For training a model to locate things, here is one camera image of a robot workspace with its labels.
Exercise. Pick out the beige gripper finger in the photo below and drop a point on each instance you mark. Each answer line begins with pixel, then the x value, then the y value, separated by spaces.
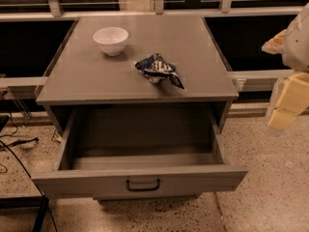
pixel 293 100
pixel 275 44

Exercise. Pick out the grey top drawer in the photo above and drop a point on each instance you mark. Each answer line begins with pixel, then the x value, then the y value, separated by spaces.
pixel 103 148

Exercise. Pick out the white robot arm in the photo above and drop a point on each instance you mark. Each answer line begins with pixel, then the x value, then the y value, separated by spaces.
pixel 293 44

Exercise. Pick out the grey drawer cabinet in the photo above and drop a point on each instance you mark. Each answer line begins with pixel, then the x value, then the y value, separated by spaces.
pixel 84 75

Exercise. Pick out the crumpled blue chip bag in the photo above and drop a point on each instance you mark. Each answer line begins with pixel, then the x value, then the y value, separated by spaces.
pixel 156 69

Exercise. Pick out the white ceramic bowl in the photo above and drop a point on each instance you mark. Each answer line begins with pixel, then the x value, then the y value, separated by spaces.
pixel 111 40

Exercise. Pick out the black pole base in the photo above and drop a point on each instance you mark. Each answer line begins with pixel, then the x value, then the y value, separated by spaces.
pixel 40 202

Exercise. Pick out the black top drawer handle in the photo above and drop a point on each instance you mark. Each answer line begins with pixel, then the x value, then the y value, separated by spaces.
pixel 143 186

